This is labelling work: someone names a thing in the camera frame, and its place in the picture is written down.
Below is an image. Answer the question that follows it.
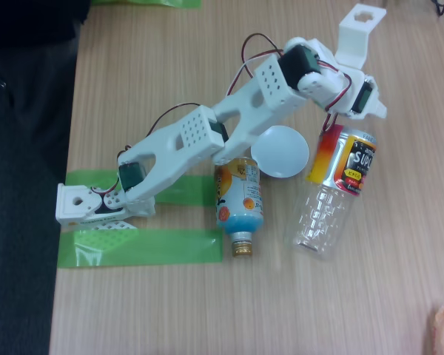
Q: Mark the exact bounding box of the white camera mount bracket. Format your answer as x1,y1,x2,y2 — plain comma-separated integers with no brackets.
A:
334,3,388,71

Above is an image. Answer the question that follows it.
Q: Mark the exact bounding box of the long green tape strip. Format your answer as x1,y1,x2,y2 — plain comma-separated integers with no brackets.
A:
57,228,223,269

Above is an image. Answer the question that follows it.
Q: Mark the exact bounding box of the person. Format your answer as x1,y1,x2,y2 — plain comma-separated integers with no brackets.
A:
0,0,93,208

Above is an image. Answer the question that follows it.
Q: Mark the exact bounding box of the green plastic sheet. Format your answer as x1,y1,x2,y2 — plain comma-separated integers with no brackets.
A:
90,0,202,10

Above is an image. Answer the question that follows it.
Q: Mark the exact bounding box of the clear plastic bottle orange label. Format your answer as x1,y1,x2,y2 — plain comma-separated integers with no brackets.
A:
292,124,379,262

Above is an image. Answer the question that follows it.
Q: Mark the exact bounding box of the small white round plate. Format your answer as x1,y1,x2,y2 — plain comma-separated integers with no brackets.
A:
250,125,311,179

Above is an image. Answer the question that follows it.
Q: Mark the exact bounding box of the orange blue aluminium bottle can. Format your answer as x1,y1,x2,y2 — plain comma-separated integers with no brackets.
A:
213,157,264,259

